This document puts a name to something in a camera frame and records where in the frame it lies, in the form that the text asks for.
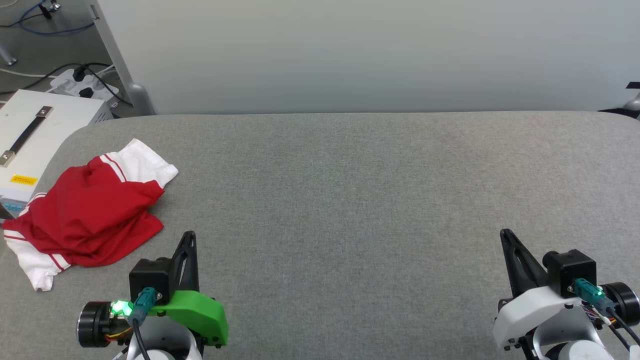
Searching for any black carry handle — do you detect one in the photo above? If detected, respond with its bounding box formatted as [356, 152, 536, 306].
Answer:
[0, 106, 54, 167]

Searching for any red and white jersey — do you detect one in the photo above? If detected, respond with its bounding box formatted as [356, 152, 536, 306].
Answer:
[2, 138, 179, 292]

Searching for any grey partition post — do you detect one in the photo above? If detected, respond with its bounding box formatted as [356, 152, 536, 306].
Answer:
[85, 0, 156, 116]

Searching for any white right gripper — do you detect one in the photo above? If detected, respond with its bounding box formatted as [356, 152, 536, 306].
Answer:
[492, 229, 608, 351]

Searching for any white power strip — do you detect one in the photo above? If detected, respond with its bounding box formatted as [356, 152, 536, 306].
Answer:
[48, 69, 120, 108]

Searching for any right teal plug black cable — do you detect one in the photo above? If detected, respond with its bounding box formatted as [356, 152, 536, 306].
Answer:
[572, 278, 640, 348]

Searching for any grey fabric sofa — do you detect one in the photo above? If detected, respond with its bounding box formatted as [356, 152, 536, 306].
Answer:
[0, 111, 640, 360]

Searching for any left teal plug black cable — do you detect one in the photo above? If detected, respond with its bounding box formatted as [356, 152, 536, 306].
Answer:
[131, 287, 158, 360]

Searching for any black power cable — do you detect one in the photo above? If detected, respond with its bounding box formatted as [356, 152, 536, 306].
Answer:
[0, 62, 133, 107]

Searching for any teal plug black cable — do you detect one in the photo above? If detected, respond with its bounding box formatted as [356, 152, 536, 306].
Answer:
[572, 278, 640, 348]
[131, 287, 158, 360]

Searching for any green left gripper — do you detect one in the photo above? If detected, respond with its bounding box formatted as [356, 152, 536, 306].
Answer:
[149, 231, 229, 347]

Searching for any white partition panel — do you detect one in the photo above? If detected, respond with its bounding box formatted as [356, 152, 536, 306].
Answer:
[97, 0, 640, 115]

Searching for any blue cable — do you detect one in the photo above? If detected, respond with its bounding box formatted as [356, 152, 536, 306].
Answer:
[19, 0, 96, 36]

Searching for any white equipment box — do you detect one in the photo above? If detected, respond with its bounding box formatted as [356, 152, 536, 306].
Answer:
[0, 89, 115, 221]

